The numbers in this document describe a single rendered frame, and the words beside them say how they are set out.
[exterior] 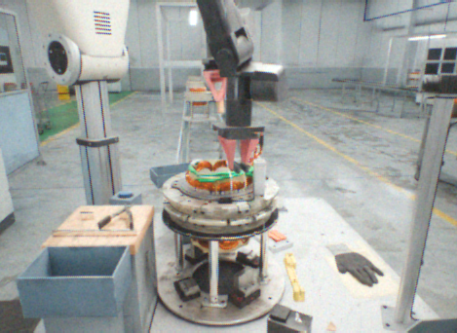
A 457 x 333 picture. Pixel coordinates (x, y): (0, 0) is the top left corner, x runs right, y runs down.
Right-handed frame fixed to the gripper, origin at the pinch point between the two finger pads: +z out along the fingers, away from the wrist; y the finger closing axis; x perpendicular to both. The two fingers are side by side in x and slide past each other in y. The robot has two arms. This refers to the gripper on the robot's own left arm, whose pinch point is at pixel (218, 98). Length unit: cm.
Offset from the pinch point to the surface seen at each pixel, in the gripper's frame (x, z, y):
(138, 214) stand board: 19.6, 28.9, -7.8
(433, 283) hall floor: -108, 95, 165
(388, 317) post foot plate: -40, 59, 10
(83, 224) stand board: 30.0, 30.2, -14.6
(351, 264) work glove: -35, 50, 30
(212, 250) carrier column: 2.6, 38.8, -2.3
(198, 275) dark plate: 12, 51, 18
